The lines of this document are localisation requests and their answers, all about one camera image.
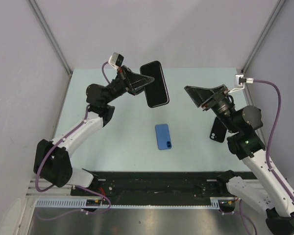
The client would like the black phone case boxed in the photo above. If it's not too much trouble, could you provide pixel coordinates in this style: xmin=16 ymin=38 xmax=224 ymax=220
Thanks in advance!
xmin=210 ymin=117 xmax=227 ymax=143

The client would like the right aluminium frame post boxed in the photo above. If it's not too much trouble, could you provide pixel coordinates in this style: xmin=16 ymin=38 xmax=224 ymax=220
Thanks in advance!
xmin=237 ymin=0 xmax=288 ymax=73

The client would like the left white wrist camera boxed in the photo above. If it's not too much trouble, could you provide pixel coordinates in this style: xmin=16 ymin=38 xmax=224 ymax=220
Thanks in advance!
xmin=108 ymin=52 xmax=124 ymax=70

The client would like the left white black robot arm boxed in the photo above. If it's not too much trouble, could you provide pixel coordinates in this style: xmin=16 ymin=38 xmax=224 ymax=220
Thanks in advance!
xmin=33 ymin=66 xmax=154 ymax=196

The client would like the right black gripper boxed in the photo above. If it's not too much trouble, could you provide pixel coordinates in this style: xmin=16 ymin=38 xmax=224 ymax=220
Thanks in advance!
xmin=182 ymin=84 xmax=238 ymax=133

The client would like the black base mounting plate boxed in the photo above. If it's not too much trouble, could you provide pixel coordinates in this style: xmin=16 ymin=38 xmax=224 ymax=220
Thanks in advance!
xmin=71 ymin=170 xmax=258 ymax=207

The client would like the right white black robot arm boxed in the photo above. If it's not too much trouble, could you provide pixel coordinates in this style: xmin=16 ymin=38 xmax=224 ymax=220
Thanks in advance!
xmin=184 ymin=85 xmax=294 ymax=235

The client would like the left aluminium frame post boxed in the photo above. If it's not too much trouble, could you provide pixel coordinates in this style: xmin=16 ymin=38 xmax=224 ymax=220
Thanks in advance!
xmin=26 ymin=0 xmax=73 ymax=78

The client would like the blue phone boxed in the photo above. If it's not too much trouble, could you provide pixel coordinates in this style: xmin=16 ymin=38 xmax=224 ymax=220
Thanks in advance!
xmin=155 ymin=124 xmax=172 ymax=150

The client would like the aluminium front rail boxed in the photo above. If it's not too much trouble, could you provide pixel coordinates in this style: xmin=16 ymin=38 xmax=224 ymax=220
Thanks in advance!
xmin=26 ymin=178 xmax=72 ymax=198

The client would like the aluminium frame post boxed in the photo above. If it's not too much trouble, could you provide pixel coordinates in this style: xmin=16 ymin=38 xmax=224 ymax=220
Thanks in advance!
xmin=26 ymin=0 xmax=73 ymax=78
xmin=237 ymin=0 xmax=288 ymax=73

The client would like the black cased phone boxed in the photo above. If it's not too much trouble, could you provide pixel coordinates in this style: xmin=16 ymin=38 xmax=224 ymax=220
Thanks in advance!
xmin=140 ymin=61 xmax=170 ymax=108

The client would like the white slotted cable duct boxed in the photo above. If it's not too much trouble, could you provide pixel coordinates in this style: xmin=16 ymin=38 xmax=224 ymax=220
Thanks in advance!
xmin=35 ymin=197 xmax=235 ymax=210

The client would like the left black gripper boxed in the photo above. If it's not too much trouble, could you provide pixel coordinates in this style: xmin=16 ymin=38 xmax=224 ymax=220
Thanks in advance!
xmin=103 ymin=66 xmax=155 ymax=105

